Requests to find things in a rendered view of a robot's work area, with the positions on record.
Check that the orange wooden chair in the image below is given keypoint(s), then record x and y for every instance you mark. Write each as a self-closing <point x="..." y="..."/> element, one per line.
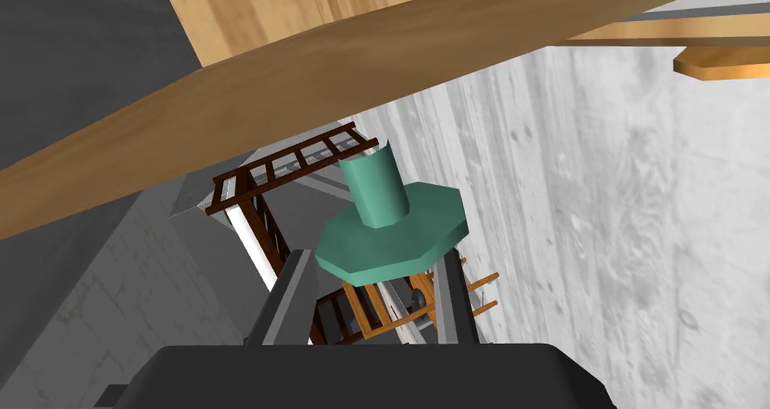
<point x="368" y="310"/>

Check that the light orange wooden furniture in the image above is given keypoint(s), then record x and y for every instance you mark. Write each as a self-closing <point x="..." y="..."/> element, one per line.
<point x="722" y="63"/>

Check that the wooden table with teal pedestal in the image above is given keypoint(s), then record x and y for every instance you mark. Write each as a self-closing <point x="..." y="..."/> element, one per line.
<point x="361" y="72"/>

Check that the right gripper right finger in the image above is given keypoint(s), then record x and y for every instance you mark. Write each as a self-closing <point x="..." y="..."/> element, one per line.
<point x="451" y="301"/>

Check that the dark brown wooden chair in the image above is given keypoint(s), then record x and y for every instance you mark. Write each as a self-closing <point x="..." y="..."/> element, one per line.
<point x="255" y="207"/>

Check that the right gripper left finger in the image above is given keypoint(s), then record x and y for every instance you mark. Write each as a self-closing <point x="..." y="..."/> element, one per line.
<point x="289" y="301"/>

